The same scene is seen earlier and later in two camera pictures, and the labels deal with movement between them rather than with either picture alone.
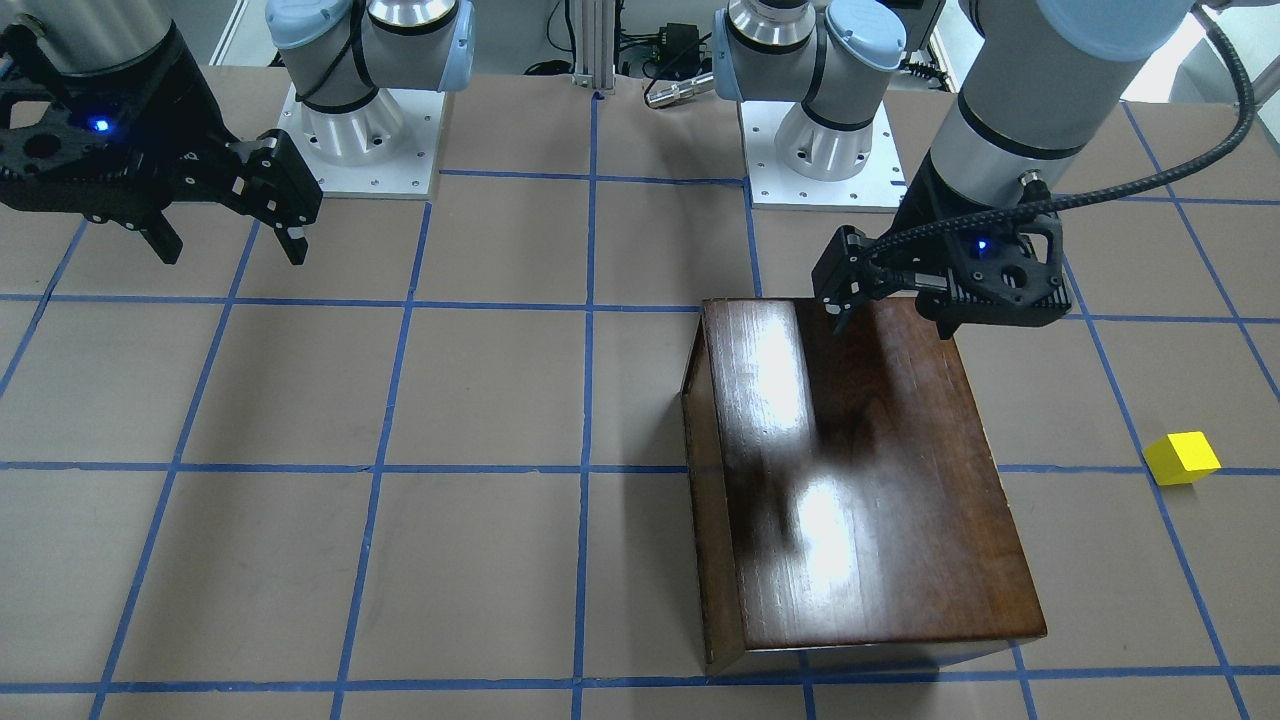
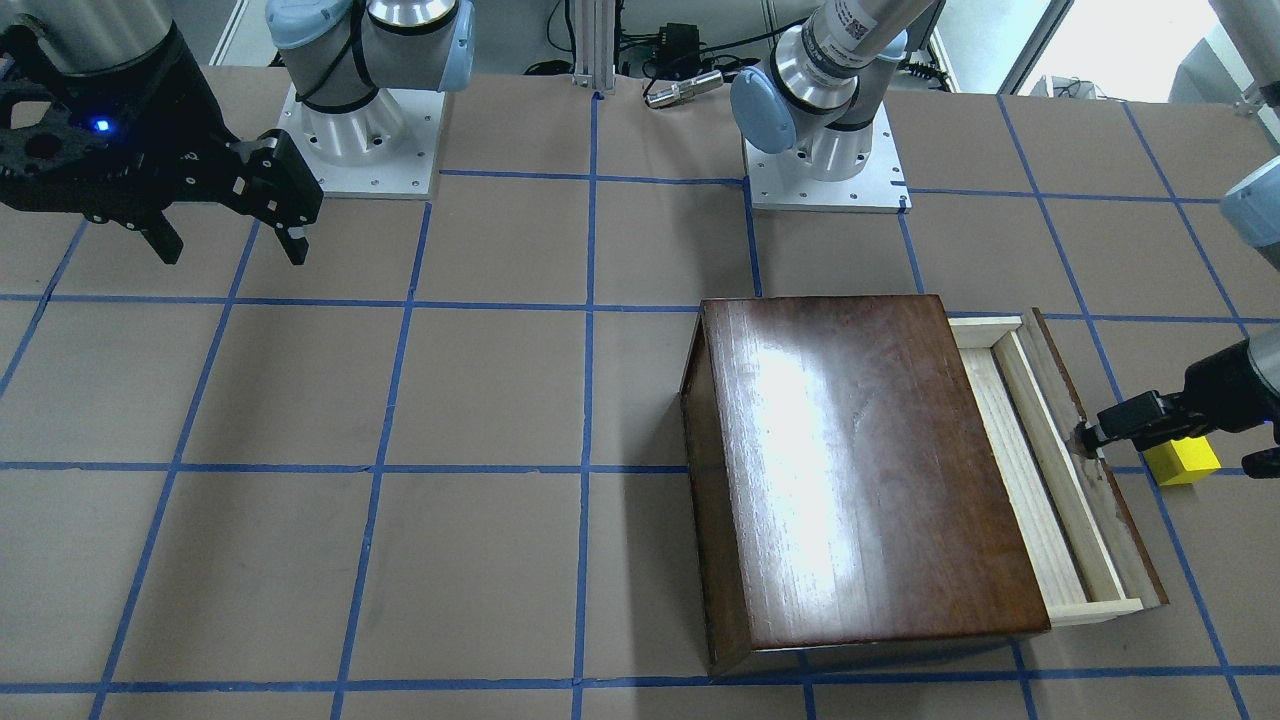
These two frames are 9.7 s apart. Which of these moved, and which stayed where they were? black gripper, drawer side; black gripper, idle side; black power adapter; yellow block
Moved: black gripper, drawer side
Stayed: yellow block; black gripper, idle side; black power adapter
